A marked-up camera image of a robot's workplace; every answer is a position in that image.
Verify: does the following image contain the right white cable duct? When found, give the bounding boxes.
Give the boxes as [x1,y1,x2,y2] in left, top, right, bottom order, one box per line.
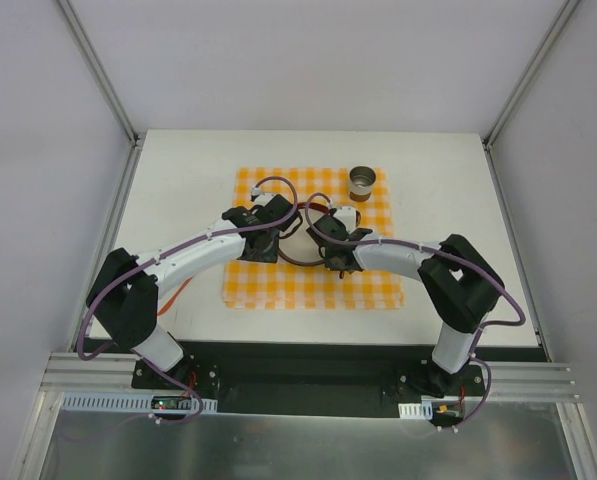
[398,401,433,421]

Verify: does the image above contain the yellow white checkered cloth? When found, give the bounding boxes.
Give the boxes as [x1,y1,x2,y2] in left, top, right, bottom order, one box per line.
[222,167,405,310]

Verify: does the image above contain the aluminium right side rail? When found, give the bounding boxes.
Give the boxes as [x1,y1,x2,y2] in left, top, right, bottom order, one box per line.
[482,143,552,362]

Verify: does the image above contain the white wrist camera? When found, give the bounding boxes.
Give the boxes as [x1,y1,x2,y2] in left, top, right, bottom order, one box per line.
[330,205,361,233]
[250,188,276,206]

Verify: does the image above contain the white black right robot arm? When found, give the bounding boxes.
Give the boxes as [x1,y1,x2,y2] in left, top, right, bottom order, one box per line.
[307,215,504,395]

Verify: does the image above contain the aluminium frame post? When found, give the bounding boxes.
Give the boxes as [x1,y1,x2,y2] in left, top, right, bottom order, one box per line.
[483,0,584,152]
[54,0,139,145]

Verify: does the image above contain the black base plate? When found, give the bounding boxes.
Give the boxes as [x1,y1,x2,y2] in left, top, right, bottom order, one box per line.
[72,337,549,419]

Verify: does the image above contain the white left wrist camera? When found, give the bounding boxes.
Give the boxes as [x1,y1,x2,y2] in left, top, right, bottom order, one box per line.
[250,188,276,206]

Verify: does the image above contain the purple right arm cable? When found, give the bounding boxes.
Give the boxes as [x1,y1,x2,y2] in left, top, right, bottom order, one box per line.
[303,192,527,436]

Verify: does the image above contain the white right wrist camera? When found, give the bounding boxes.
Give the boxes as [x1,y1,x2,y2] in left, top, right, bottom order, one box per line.
[330,205,361,233]

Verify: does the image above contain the red rimmed cream plate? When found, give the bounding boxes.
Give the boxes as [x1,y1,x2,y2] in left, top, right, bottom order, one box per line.
[278,203,324,267]

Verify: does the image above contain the left white cable duct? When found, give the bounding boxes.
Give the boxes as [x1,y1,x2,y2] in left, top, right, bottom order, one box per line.
[62,392,218,415]

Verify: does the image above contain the white cable duct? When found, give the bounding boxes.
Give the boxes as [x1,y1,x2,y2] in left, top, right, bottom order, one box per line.
[62,392,218,415]
[398,401,433,421]

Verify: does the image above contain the orange chopsticks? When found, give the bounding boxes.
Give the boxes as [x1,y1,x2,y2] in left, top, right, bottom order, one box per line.
[157,278,192,316]

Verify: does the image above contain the aluminium left side rail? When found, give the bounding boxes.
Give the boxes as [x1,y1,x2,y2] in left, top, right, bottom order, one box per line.
[67,132,147,353]

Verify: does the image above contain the aluminium front rail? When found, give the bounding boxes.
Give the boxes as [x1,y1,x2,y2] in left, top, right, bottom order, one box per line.
[40,353,582,403]

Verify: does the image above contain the metal cup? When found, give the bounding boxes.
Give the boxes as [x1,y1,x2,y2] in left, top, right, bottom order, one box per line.
[348,166,377,202]

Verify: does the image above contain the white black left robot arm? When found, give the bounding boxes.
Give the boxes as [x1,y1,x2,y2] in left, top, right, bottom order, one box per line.
[86,194,299,389]

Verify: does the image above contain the aluminium rail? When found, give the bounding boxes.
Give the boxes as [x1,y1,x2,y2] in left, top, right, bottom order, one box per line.
[67,132,147,353]
[40,353,582,403]
[482,143,552,362]

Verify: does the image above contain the aluminium frame post left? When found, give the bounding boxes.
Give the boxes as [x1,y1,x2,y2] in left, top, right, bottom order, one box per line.
[54,0,139,145]

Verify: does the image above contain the aluminium frame post right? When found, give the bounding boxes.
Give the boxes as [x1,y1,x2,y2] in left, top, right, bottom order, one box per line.
[483,0,584,152]

